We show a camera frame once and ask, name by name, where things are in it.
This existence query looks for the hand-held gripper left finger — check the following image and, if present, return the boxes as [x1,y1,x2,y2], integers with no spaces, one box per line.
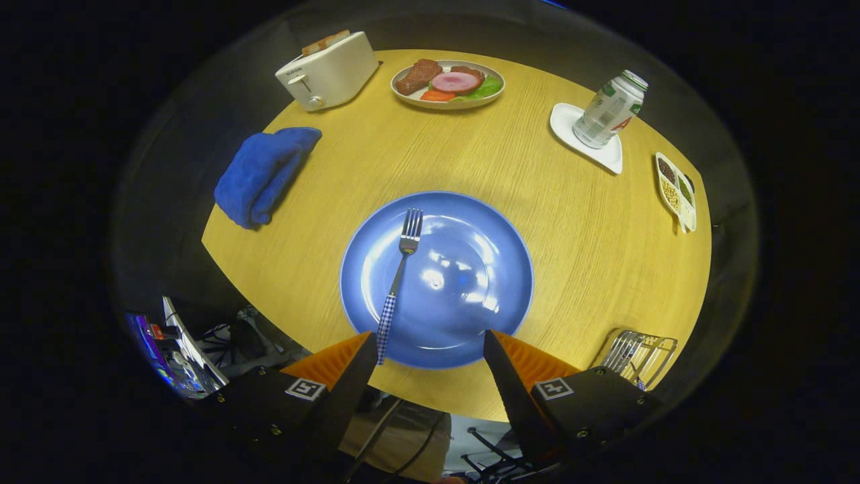
[215,331,378,471]

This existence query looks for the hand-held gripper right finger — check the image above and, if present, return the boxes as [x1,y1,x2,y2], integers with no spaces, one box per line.
[484,331,662,466]

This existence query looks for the spoon with blue checkered handle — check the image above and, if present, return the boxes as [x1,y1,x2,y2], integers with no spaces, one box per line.
[628,346,649,392]

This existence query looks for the fork with blue checkered handle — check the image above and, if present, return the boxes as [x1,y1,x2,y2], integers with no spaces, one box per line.
[376,208,424,366]

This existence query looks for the black chair base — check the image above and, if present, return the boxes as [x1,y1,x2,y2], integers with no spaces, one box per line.
[462,425,558,483]

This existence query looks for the blue round plate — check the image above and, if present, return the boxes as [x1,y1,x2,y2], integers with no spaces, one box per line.
[339,191,535,370]

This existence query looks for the blue folded cloth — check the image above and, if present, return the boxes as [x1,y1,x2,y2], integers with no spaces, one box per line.
[214,127,323,230]

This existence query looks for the white square coaster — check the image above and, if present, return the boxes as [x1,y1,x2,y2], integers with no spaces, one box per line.
[550,102,624,175]

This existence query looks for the white divided condiment dish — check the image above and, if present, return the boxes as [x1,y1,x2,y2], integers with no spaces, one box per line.
[655,152,698,235]

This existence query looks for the beige food plate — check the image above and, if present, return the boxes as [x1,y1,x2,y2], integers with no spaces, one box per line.
[390,59,506,110]

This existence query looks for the white drink bottle green cap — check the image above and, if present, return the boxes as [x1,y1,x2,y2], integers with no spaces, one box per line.
[572,69,649,149]

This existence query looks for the green lettuce leaf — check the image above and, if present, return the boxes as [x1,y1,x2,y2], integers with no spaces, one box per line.
[464,75,504,102]

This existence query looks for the white toaster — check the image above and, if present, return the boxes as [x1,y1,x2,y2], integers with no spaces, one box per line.
[275,31,380,112]

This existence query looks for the pink ham slice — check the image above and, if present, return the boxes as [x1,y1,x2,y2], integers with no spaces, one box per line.
[431,71,482,95]

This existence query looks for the large brown meat piece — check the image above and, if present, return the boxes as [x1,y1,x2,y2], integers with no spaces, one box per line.
[394,59,442,95]

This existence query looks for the black cable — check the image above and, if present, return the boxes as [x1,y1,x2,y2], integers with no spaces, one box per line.
[346,398,404,482]
[396,411,449,479]

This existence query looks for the metal wire cutlery basket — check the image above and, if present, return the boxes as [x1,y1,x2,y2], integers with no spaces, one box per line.
[591,328,679,392]

